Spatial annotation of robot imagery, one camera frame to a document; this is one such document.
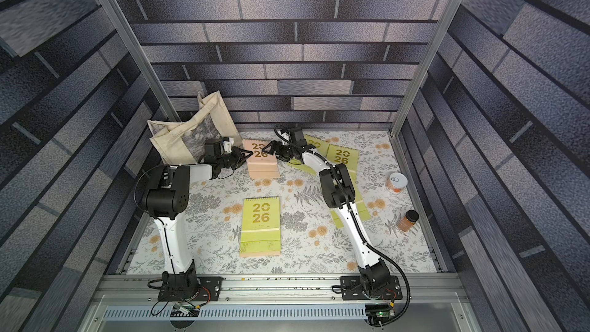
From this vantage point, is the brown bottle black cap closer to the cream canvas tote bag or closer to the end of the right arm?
the end of the right arm

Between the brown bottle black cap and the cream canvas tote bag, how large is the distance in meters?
0.77

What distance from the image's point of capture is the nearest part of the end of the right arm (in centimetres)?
99

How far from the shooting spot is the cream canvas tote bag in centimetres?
83

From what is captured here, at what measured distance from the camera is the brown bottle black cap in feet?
2.66

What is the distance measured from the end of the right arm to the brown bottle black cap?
503 mm
